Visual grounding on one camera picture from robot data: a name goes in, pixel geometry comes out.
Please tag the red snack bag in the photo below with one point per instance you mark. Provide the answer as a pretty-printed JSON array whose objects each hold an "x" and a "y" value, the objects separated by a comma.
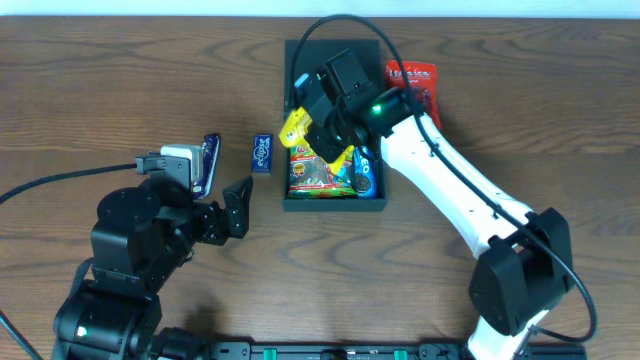
[{"x": 423, "y": 80}]

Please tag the yellow sunflower seeds bag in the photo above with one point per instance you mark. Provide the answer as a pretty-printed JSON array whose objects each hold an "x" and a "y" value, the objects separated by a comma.
[{"x": 292, "y": 137}]

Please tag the black open gift box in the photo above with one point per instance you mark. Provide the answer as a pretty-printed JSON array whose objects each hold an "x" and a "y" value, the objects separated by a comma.
[{"x": 315, "y": 53}]

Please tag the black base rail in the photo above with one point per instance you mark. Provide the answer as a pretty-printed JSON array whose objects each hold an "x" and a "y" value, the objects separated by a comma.
[{"x": 248, "y": 351}]

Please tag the Cadbury Dairy Milk bar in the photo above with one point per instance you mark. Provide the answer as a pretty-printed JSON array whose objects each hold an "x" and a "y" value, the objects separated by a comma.
[{"x": 204, "y": 165}]

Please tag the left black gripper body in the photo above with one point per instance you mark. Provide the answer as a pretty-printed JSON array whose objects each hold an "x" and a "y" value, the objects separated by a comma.
[{"x": 215, "y": 223}]

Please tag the Haribo gummy worms bag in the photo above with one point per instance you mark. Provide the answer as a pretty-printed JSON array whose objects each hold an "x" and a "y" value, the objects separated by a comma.
[{"x": 311, "y": 177}]

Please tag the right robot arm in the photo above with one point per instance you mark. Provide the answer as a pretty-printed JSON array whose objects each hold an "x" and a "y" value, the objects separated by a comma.
[{"x": 523, "y": 258}]

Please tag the blue Oreo cookie pack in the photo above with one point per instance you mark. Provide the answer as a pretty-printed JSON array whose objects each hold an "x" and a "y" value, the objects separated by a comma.
[{"x": 363, "y": 179}]

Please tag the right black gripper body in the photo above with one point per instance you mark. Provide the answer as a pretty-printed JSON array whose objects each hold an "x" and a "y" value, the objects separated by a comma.
[{"x": 326, "y": 138}]

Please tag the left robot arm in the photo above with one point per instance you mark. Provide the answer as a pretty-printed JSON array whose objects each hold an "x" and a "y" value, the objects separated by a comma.
[{"x": 142, "y": 235}]

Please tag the blue Eclipse mints tin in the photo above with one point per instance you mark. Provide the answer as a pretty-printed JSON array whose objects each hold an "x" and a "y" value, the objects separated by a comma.
[{"x": 262, "y": 153}]

